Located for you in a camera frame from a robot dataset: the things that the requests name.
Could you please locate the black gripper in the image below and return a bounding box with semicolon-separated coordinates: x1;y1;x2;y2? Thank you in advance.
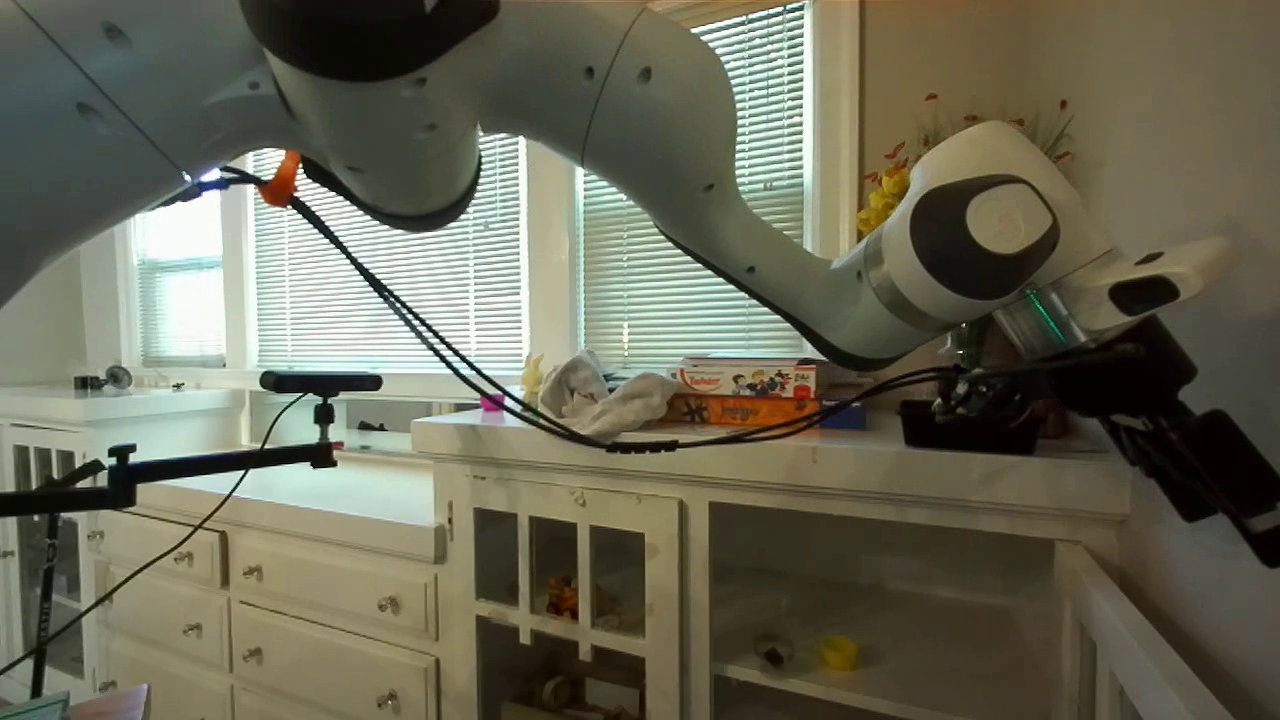
1048;319;1280;570

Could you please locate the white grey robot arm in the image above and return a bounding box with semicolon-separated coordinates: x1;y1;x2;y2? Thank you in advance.
0;0;1275;561

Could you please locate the white glass-front cabinet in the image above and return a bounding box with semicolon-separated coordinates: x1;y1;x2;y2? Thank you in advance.
413;412;1128;720

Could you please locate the yellow white flower bouquet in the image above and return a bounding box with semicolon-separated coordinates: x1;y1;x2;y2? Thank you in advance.
858;91;1075;235

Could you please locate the orange game box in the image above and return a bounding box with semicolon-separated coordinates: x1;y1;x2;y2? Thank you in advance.
671;357;825;429

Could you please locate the right window blind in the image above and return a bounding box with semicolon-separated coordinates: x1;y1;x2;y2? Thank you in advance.
578;0;807;370

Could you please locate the white crumpled cloth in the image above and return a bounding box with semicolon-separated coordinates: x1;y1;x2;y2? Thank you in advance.
537;353;678;440

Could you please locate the small pink cup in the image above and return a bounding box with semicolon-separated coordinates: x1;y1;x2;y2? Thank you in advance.
480;398;503;418

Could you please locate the white drawer dresser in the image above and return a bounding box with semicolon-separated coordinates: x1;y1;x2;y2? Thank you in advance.
92;466;443;720

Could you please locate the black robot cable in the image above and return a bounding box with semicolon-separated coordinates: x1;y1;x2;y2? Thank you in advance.
173;161;1058;458

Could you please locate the black camera on boom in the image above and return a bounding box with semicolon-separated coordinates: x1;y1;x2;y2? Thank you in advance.
0;374;384;516

